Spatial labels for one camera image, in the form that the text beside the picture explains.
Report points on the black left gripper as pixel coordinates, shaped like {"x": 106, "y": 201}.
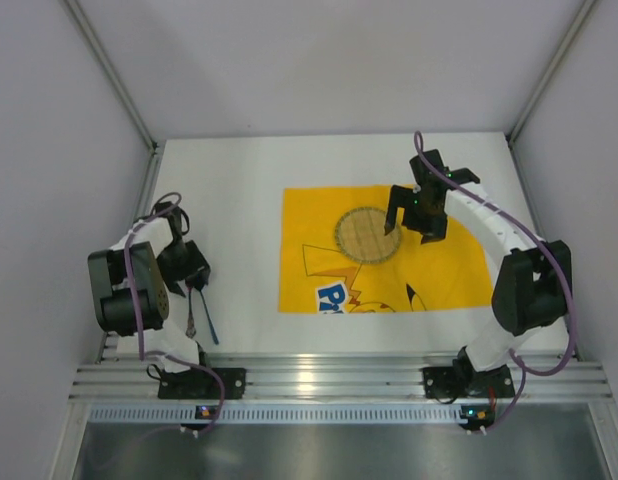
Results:
{"x": 194, "y": 273}

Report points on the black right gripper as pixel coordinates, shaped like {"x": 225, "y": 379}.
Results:
{"x": 409, "y": 210}

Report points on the pink metal fork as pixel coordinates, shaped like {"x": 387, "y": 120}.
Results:
{"x": 190, "y": 315}

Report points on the blue metal spoon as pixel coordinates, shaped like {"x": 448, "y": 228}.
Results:
{"x": 208, "y": 316}

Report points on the round woven bamboo plate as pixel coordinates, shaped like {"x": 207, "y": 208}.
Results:
{"x": 360, "y": 236}

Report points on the yellow Pikachu cloth placemat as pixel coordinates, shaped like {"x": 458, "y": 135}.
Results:
{"x": 315, "y": 277}

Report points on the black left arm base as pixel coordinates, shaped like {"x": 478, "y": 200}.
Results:
{"x": 197, "y": 385}

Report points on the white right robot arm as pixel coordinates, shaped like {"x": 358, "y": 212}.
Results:
{"x": 533, "y": 287}

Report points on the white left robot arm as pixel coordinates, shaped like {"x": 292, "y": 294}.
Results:
{"x": 135, "y": 282}

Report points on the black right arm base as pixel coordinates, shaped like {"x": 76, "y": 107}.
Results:
{"x": 449, "y": 383}

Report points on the aluminium mounting rail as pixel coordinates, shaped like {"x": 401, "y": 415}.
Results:
{"x": 323, "y": 378}

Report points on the slotted grey cable duct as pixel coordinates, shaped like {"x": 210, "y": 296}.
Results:
{"x": 281, "y": 414}

